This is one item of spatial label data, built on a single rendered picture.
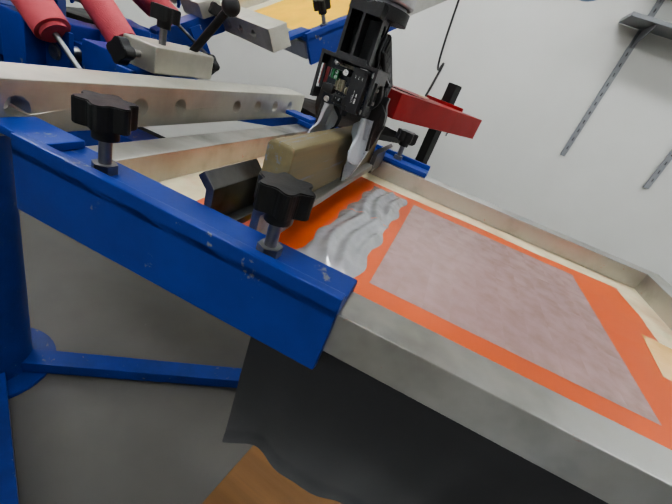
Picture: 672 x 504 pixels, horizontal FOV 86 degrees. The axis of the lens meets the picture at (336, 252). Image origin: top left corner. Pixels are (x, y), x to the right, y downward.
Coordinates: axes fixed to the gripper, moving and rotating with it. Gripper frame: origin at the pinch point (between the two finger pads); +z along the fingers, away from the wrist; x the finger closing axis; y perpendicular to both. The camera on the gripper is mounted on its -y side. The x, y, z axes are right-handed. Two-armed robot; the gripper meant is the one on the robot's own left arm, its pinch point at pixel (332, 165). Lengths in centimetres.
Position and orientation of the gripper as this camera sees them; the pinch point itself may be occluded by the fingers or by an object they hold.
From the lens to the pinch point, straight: 54.2
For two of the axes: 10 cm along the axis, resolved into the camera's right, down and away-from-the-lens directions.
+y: -3.3, 3.6, -8.7
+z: -3.2, 8.3, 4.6
